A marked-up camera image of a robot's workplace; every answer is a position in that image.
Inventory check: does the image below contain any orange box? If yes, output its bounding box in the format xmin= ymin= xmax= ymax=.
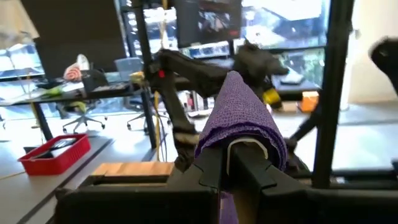
xmin=297 ymin=91 xmax=320 ymax=113

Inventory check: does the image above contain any black computer monitor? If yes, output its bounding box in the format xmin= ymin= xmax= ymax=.
xmin=173 ymin=0 xmax=243 ymax=50

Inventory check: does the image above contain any grey blue office chair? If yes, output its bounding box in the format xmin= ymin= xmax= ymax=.
xmin=113 ymin=57 xmax=172 ymax=132

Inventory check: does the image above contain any red plastic basket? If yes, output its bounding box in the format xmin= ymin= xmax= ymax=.
xmin=17 ymin=133 xmax=92 ymax=177

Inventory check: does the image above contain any black desk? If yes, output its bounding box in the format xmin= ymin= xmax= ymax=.
xmin=0 ymin=81 xmax=156 ymax=142

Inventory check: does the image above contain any green seat office chair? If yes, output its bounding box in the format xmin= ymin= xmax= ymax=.
xmin=57 ymin=100 xmax=109 ymax=135

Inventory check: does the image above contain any large dark screen panel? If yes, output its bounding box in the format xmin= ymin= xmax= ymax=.
xmin=20 ymin=0 xmax=127 ymax=79

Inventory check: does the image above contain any black box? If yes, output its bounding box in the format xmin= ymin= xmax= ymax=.
xmin=80 ymin=68 xmax=110 ymax=93

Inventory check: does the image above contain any green object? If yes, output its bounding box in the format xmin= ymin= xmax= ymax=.
xmin=45 ymin=86 xmax=65 ymax=98

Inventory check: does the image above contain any black rounded chair backrest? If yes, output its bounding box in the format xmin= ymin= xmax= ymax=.
xmin=368 ymin=35 xmax=398 ymax=96

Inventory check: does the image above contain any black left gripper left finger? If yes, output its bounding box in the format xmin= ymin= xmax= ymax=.
xmin=169 ymin=144 xmax=225 ymax=194

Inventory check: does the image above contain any black device with keys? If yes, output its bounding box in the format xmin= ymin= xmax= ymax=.
xmin=30 ymin=137 xmax=79 ymax=160

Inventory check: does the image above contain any yellow cable connector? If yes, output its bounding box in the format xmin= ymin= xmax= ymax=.
xmin=262 ymin=88 xmax=283 ymax=106

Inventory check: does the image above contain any black tablet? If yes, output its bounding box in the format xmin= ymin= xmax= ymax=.
xmin=279 ymin=73 xmax=306 ymax=86

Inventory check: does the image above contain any black keyboard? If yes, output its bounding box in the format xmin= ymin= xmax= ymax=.
xmin=91 ymin=81 xmax=133 ymax=93

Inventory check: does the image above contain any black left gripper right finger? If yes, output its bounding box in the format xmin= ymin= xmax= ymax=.
xmin=226 ymin=138 xmax=308 ymax=196

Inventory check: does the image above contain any purple elastic bandage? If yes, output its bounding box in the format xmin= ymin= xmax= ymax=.
xmin=194 ymin=70 xmax=289 ymax=224

